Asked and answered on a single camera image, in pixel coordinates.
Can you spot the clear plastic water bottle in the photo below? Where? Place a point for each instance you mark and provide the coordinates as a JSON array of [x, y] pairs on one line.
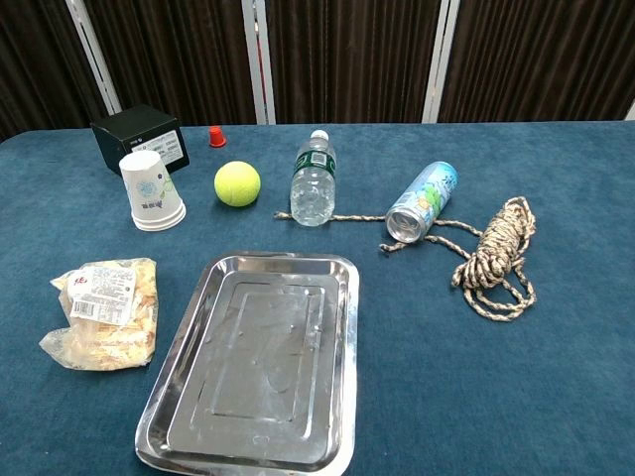
[[313, 183]]

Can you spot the light blue drink can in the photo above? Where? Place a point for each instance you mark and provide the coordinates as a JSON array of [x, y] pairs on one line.
[[421, 201]]

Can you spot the stacked white paper cups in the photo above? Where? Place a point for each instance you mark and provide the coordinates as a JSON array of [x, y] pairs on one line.
[[149, 191]]

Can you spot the dark brown pleated curtain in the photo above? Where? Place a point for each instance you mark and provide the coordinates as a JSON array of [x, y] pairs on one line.
[[347, 54]]

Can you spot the white partition frame post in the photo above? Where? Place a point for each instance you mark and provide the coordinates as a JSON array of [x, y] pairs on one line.
[[259, 59], [94, 54], [439, 59]]

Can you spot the small red plastic cap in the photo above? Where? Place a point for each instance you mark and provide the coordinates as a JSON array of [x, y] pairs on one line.
[[216, 137]]

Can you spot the blue velvet tablecloth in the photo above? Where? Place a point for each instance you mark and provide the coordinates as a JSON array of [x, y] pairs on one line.
[[471, 372]]

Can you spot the yellow tennis ball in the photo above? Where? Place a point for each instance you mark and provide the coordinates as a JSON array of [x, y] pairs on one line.
[[237, 184]]

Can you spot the stainless steel rectangular tray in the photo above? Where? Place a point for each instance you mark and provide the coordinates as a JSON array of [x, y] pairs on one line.
[[258, 367]]

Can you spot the black cardboard box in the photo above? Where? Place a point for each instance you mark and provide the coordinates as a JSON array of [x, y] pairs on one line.
[[136, 131]]

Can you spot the bagged snack package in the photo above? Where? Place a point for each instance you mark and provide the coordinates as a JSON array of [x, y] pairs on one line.
[[106, 317]]

